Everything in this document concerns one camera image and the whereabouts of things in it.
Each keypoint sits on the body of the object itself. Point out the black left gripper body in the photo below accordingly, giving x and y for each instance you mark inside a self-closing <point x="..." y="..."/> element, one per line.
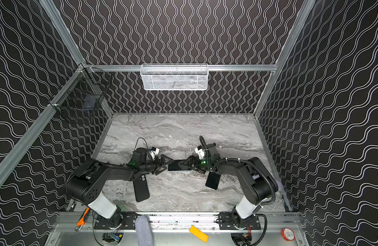
<point x="157" y="165"/>

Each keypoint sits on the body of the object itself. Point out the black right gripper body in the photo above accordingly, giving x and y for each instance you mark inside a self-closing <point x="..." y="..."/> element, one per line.
<point x="190" y="163"/>

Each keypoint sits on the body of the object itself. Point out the blue phone black screen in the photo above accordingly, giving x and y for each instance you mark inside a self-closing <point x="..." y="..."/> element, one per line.
<point x="175" y="166"/>

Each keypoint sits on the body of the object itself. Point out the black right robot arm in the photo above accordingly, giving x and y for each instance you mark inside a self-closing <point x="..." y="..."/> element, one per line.
<point x="257" y="183"/>

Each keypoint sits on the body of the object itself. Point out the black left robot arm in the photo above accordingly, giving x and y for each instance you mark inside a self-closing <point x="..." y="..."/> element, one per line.
<point x="87" y="183"/>

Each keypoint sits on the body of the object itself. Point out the black phone case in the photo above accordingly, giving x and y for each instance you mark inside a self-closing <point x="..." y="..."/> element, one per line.
<point x="141" y="189"/>

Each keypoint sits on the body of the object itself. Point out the yellow plastic piece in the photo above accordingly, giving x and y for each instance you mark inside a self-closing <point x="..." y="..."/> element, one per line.
<point x="199" y="234"/>

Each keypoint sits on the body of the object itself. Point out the grey cloth right side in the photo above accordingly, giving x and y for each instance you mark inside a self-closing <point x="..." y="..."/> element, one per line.
<point x="280" y="186"/>

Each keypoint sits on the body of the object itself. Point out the red tape roll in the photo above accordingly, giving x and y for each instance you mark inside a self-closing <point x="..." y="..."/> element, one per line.
<point x="288" y="234"/>

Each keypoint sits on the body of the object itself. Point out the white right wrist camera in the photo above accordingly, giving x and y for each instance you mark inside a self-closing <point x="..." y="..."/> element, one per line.
<point x="200" y="151"/>

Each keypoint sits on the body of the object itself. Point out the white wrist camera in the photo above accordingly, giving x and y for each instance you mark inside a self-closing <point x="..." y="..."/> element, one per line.
<point x="153" y="152"/>
<point x="200" y="151"/>

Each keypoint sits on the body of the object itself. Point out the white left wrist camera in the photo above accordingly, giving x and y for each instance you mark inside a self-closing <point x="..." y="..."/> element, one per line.
<point x="153" y="152"/>

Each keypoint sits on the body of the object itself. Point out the grey cloth front rail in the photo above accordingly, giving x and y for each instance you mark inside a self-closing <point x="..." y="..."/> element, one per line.
<point x="143" y="231"/>

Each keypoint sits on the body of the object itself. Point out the white wire mesh basket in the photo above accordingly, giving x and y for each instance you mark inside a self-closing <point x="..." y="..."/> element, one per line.
<point x="175" y="77"/>

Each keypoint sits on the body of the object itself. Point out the orange handled tool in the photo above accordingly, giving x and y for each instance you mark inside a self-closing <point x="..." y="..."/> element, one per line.
<point x="82" y="220"/>

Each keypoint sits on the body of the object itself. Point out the black wire mesh basket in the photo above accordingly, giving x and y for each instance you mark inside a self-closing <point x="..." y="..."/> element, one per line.
<point x="82" y="102"/>

